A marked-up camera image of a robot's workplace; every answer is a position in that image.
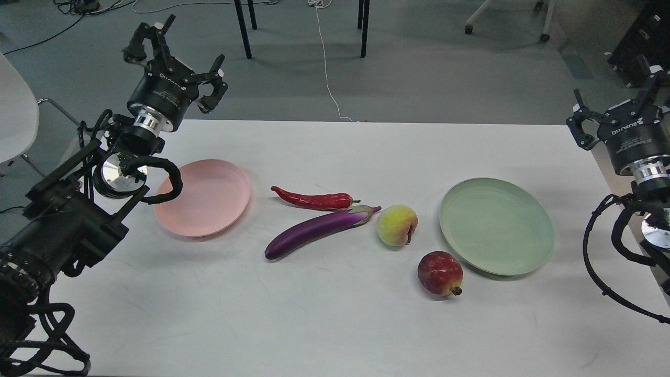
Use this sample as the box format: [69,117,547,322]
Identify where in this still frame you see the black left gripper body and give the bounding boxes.
[127,67,199,132]

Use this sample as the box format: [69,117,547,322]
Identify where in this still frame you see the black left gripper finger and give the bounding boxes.
[183,53,228,114]
[123,14,181,74]

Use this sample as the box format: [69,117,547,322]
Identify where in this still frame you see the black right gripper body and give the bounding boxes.
[603,102,668,176]

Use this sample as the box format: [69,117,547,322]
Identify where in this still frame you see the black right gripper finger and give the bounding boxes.
[566,89,610,151]
[636,55,668,110]

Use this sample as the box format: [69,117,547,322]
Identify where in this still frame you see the red chili pepper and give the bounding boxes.
[270,186,361,210]

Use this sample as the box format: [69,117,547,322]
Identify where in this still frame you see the purple eggplant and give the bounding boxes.
[265,205,382,260]

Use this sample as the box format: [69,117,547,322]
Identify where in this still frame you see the red pomegranate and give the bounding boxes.
[417,251,464,296]

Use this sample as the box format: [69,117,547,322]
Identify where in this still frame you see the yellow green peach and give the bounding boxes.
[376,205,418,247]

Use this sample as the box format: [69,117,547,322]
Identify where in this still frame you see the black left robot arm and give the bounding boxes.
[2,15,228,376]

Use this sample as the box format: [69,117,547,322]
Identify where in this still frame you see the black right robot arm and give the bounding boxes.
[566,56,669,324]

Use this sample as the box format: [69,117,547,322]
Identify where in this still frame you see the black cabinet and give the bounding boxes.
[607,1,669,87]

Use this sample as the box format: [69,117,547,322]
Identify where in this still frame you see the white rolling chair base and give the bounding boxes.
[463,1,558,43]

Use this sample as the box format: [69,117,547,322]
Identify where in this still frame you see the pink plate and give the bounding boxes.
[153,159,252,238]

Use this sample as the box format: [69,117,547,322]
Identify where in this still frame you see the white chair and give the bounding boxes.
[1,54,84,178]

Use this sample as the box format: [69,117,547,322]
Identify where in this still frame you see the green plate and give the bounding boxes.
[439,178,555,276]

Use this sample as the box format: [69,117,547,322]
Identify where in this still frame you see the black table legs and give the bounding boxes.
[233,1,371,60]

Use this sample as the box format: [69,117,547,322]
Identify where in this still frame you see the black floor cables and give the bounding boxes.
[3,0,278,56]

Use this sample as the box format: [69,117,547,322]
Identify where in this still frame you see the white floor cable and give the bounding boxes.
[307,0,360,123]

